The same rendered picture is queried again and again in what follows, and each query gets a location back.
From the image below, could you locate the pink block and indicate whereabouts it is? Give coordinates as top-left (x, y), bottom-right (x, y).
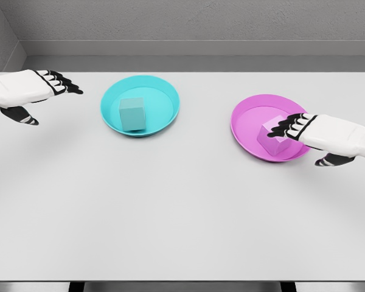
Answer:
top-left (257, 114), bottom-right (293, 158)

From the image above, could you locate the cyan round plate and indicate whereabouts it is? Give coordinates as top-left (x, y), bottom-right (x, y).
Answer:
top-left (100, 75), bottom-right (181, 139)

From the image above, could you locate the cyan block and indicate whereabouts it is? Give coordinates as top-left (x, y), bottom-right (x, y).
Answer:
top-left (119, 97), bottom-right (147, 133)

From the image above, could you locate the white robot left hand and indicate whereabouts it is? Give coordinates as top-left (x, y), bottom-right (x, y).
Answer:
top-left (0, 69), bottom-right (84, 127)

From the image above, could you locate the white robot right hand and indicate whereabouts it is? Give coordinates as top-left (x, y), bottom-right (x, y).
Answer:
top-left (266, 112), bottom-right (365, 168)

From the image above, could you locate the pink round plate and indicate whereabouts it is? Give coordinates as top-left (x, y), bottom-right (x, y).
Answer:
top-left (230, 94), bottom-right (313, 164)

